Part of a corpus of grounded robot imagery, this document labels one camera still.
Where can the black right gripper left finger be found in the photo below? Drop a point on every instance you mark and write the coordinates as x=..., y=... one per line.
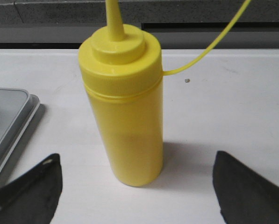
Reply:
x=33, y=197

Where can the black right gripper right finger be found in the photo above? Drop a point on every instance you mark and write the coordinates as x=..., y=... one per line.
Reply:
x=244, y=196

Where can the yellow squeeze bottle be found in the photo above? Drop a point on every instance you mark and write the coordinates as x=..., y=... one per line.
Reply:
x=122, y=73

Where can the silver digital kitchen scale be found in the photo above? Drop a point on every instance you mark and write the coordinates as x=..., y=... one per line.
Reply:
x=17, y=108

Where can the grey stone counter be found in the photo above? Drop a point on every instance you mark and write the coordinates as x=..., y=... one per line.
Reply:
x=177, y=24

